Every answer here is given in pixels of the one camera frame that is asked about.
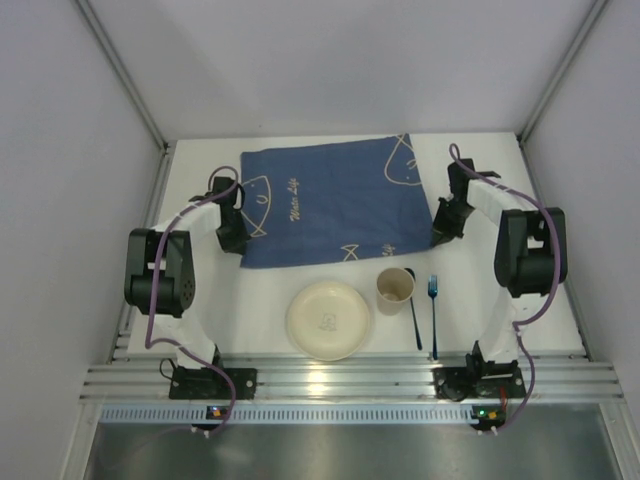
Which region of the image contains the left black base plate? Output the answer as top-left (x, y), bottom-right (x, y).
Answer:
top-left (169, 367), bottom-right (257, 400)

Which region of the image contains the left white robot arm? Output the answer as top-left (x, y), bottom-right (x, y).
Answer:
top-left (124, 166), bottom-right (250, 390)

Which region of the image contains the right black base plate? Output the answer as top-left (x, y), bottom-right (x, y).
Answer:
top-left (433, 367), bottom-right (526, 402)

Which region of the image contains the cream round plate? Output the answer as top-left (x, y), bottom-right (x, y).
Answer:
top-left (286, 281), bottom-right (372, 362)

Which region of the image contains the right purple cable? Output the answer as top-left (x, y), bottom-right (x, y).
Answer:
top-left (448, 143), bottom-right (562, 435)

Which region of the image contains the blue metal fork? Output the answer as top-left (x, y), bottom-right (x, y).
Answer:
top-left (427, 275), bottom-right (439, 360)

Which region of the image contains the blue cloth placemat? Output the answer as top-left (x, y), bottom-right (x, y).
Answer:
top-left (240, 134), bottom-right (432, 269)

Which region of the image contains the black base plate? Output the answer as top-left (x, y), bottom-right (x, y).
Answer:
top-left (169, 367), bottom-right (257, 400)
top-left (433, 367), bottom-right (526, 402)

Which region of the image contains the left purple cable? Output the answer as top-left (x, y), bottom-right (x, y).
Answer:
top-left (143, 166), bottom-right (239, 436)

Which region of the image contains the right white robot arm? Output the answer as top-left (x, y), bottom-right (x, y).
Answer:
top-left (431, 156), bottom-right (568, 386)

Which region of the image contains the dark blue spoon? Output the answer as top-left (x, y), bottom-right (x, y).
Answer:
top-left (404, 267), bottom-right (423, 351)

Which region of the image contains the purple cable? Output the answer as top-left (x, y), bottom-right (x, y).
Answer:
top-left (143, 166), bottom-right (239, 436)
top-left (448, 143), bottom-right (562, 435)

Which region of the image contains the aluminium frame rail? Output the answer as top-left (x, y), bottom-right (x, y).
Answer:
top-left (80, 354), bottom-right (624, 404)

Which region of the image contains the beige cup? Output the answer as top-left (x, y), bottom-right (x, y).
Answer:
top-left (376, 268), bottom-right (415, 316)

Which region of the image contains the slotted grey cable duct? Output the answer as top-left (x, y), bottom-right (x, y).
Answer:
top-left (100, 404), bottom-right (504, 425)

